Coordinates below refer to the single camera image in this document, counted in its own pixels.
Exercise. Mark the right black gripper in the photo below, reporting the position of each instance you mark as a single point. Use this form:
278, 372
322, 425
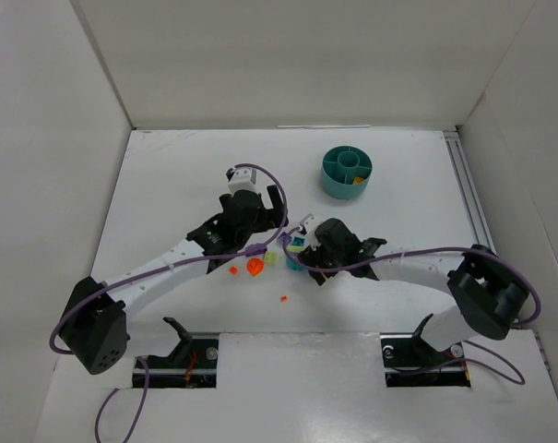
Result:
309, 255

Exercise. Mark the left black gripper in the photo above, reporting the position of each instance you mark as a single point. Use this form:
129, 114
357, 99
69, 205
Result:
267, 215

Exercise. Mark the purple square lego brick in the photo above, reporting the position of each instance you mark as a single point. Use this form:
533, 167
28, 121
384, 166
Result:
283, 238

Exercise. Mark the orange round lego piece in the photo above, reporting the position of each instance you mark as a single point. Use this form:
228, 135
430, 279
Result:
255, 266

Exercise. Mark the purple arched lego brick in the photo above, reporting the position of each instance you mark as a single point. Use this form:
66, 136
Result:
255, 250

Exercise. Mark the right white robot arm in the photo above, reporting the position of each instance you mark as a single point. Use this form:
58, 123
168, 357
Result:
488, 293

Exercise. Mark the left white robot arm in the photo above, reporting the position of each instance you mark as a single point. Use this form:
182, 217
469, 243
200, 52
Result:
93, 326

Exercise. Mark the teal painted face lego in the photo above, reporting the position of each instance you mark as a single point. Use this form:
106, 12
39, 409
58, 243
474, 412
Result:
293, 250

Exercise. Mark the light green lego brick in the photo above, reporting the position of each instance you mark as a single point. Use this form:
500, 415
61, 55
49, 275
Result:
271, 258

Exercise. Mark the teal round divided container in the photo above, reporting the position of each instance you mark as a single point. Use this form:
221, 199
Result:
339, 166

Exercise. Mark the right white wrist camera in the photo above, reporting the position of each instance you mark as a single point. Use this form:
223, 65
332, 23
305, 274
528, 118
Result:
307, 228

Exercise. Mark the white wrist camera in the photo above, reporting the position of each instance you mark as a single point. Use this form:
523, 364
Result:
307, 228
241, 179

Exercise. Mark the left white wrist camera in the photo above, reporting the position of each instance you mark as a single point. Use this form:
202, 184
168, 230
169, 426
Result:
241, 179

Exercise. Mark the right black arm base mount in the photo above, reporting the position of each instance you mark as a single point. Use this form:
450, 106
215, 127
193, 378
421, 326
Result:
409, 362

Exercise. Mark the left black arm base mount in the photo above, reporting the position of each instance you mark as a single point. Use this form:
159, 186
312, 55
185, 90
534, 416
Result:
168, 356

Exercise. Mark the aluminium rail right side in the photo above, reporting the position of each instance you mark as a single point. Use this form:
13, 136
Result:
467, 189

